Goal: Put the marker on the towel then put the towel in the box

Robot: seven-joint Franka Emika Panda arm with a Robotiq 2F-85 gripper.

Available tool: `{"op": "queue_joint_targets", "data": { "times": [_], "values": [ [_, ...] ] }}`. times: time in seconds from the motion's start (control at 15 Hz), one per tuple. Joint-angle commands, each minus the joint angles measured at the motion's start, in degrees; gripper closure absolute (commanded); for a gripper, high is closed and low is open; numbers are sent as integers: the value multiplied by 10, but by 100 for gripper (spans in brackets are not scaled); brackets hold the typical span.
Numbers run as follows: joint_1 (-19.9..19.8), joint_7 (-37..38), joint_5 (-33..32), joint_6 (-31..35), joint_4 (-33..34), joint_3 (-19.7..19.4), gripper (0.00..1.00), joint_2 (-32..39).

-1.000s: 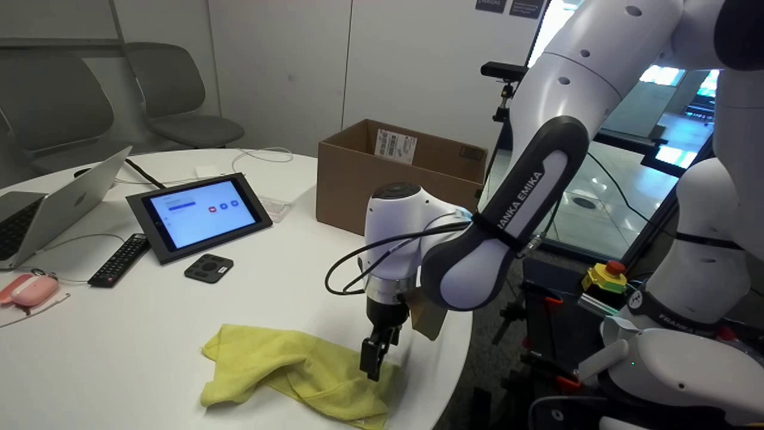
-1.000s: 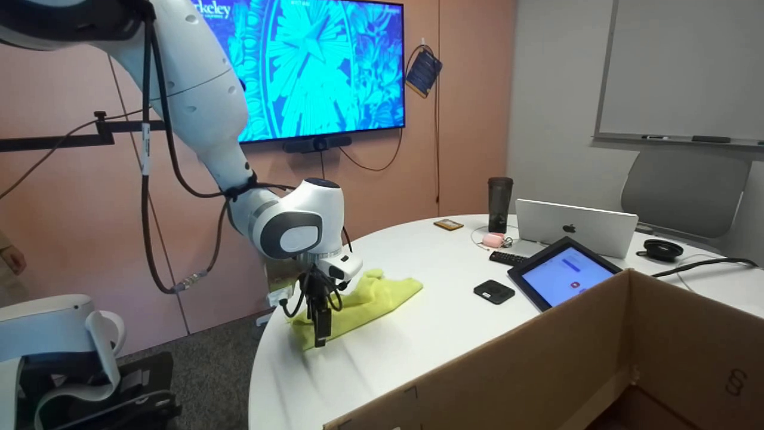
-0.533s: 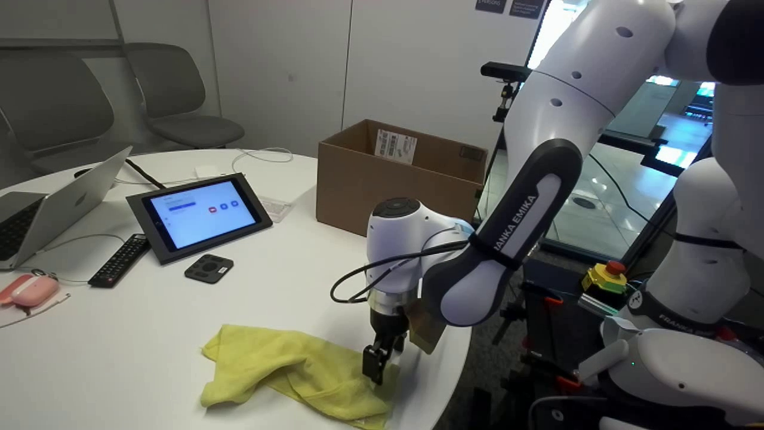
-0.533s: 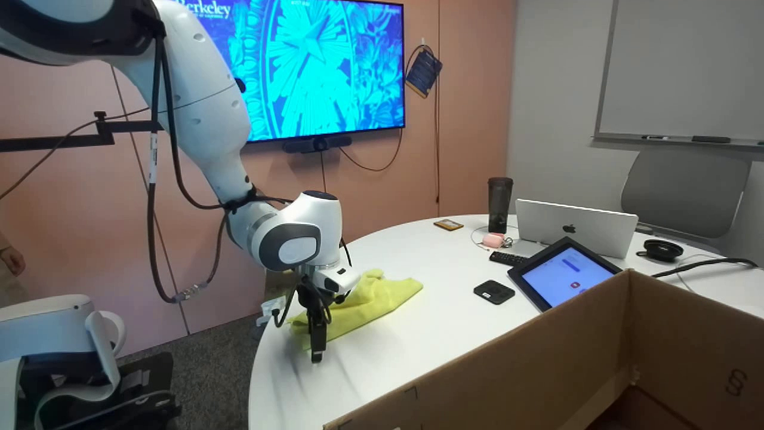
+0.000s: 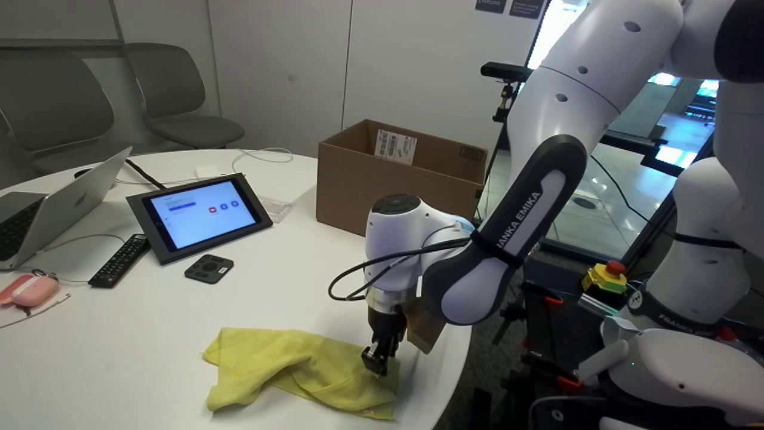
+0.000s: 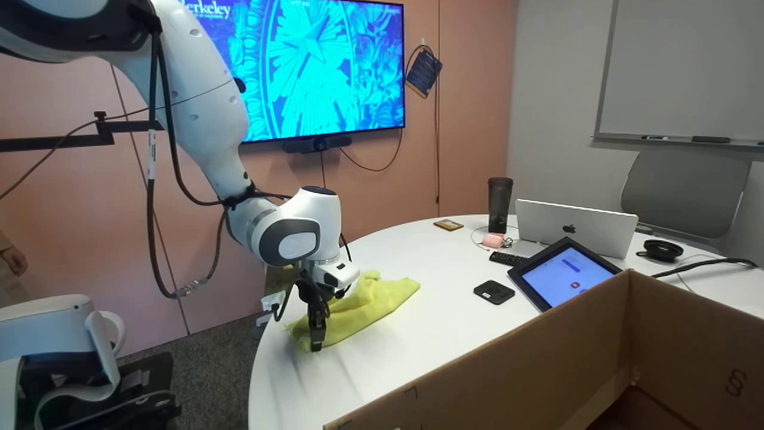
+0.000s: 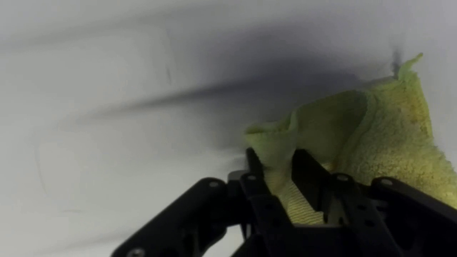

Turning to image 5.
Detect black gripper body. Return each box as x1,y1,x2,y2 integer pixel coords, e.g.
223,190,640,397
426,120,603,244
364,307,408,356

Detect yellow towel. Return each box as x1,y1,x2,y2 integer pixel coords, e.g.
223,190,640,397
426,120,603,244
199,326,402,422

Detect brown cardboard box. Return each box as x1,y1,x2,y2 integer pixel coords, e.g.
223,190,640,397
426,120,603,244
314,116,488,238

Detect black equipment cart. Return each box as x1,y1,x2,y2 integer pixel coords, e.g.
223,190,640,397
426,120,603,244
487,260,646,430

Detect small black phone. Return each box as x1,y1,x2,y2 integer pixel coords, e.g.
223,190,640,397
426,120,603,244
184,254,235,287

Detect black tablet with lit screen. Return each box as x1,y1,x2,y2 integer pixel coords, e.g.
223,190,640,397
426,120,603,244
125,171,275,267

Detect yellow red emergency stop button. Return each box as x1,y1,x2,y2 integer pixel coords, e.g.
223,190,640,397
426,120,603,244
579,260,629,299

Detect black remote control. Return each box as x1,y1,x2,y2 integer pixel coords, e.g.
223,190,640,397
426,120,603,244
85,231,153,288

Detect grey shell chair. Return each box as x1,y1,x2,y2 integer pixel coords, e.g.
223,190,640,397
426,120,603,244
0,51,117,174
121,43,245,150

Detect silver laptop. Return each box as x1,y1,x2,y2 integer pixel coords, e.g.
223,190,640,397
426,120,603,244
0,142,133,271

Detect white notebook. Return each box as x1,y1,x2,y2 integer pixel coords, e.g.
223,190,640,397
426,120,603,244
0,288,70,329

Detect pink case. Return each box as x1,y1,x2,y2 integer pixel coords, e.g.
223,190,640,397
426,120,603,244
0,269,62,311

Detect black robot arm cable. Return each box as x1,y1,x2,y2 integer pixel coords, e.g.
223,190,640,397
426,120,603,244
324,233,481,304

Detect black camera on stand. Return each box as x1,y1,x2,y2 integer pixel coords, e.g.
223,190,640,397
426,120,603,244
480,60,534,127

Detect black table cable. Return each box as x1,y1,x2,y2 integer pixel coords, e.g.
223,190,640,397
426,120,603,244
121,156,167,193

